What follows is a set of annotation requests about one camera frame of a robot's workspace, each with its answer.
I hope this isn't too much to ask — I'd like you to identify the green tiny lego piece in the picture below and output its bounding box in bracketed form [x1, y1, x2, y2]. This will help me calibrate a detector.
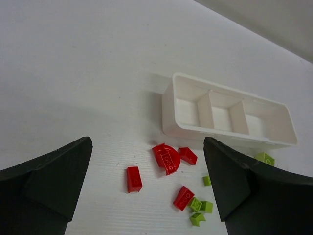
[202, 175, 211, 186]

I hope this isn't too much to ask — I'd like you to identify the red half-round lego plate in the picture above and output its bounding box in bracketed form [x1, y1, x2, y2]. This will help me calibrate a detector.
[152, 143, 180, 176]

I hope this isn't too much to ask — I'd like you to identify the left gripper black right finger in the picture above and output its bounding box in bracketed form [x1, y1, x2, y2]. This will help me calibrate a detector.
[203, 137, 313, 235]

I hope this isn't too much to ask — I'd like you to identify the red small slope lego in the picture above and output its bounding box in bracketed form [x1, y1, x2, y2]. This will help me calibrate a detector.
[179, 147, 198, 165]

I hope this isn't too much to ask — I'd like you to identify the white three-compartment tray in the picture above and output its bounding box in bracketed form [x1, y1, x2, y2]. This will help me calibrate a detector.
[162, 72, 298, 149]

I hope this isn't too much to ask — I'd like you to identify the green arch lego piece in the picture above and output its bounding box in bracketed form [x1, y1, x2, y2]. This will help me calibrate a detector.
[190, 212, 206, 227]

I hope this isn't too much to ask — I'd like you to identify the green square lego plate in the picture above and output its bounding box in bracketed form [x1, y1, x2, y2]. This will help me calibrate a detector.
[188, 197, 202, 212]

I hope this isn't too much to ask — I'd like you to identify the red curved lego brick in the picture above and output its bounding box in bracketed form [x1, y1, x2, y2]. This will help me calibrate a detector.
[126, 166, 143, 193]

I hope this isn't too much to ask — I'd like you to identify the red long lego brick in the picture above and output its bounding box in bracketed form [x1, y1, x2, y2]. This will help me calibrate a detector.
[173, 186, 195, 211]

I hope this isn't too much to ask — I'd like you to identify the green hollow lego cube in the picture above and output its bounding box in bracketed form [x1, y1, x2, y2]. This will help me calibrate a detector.
[200, 201, 213, 213]

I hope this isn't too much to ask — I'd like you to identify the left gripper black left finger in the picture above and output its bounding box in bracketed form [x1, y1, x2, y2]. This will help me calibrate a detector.
[0, 137, 92, 235]

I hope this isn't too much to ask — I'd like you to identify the green large duplo brick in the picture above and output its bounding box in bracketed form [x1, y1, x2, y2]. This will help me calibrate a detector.
[255, 152, 275, 166]

